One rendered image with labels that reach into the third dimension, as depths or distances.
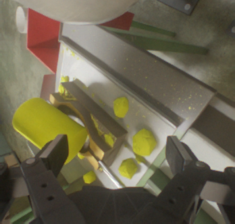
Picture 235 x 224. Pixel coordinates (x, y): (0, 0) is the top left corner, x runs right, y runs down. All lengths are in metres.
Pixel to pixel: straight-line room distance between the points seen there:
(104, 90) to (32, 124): 0.13
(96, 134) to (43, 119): 0.08
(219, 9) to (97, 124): 1.10
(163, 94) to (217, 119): 0.08
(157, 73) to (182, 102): 0.05
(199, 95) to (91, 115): 0.16
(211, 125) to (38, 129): 0.25
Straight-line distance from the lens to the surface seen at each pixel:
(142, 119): 0.24
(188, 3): 1.30
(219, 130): 0.26
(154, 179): 0.24
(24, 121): 0.29
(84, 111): 0.27
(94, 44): 0.30
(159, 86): 0.22
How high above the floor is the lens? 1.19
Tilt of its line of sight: 46 degrees down
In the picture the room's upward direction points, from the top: 108 degrees counter-clockwise
